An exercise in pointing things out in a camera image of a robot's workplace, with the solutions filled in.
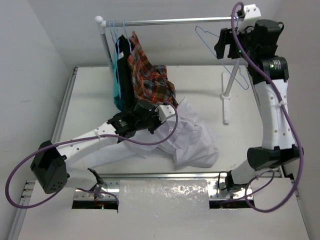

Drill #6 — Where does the blue hanger with teal garment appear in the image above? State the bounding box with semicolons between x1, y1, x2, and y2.
108;20;116;45

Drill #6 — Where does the blue hanger with black garment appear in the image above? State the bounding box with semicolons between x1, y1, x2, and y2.
112;20;119;47

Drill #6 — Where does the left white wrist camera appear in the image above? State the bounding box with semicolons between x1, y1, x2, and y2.
157;105;176;124

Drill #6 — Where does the white shirt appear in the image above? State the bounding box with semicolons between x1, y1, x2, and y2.
83;97;220;168

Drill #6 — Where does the black garment on hanger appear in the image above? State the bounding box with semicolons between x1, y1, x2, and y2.
115;35;137;112

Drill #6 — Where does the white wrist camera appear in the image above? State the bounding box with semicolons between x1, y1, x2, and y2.
236;4;261;34
157;105;176;124

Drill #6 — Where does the teal garment on hanger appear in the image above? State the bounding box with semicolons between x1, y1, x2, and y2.
112;50;125;112

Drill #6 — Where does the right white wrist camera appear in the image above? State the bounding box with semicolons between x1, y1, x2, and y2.
236;4;261;34

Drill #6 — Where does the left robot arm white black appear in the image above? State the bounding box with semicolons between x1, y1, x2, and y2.
30;99;175;194

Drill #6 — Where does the metal mounting rail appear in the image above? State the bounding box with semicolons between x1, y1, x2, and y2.
23;171;283;202

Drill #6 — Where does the clothes rack metal white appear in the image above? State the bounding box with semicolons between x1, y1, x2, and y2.
95;16;244;125

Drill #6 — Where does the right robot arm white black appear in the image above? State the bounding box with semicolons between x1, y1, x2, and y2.
214;19;301;191

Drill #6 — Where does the blue wire hanger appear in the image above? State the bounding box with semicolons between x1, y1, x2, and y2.
194;25;249;91

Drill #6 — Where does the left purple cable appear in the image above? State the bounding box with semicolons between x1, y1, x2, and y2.
4;101;180;209

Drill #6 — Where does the plaid shirt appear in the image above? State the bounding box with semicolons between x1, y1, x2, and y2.
127;32;178;107

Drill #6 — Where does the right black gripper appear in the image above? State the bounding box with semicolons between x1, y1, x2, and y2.
216;24;258;62

